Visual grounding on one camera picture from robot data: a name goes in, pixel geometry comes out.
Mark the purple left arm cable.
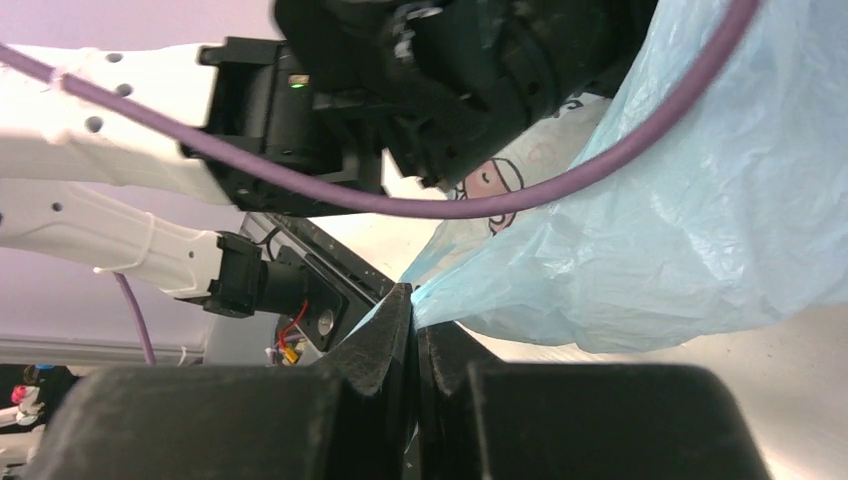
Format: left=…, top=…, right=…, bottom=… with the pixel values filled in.
left=0, top=0, right=763, bottom=367

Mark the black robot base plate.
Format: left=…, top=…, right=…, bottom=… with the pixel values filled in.
left=241, top=213, right=395, bottom=353

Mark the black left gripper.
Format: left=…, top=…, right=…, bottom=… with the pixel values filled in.
left=274, top=0, right=656, bottom=189

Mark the light blue printed plastic bag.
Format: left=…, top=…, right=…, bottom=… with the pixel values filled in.
left=344, top=0, right=848, bottom=356

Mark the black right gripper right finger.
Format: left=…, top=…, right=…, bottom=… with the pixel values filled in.
left=417, top=323, right=769, bottom=479

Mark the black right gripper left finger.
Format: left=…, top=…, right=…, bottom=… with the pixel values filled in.
left=26, top=284, right=414, bottom=479

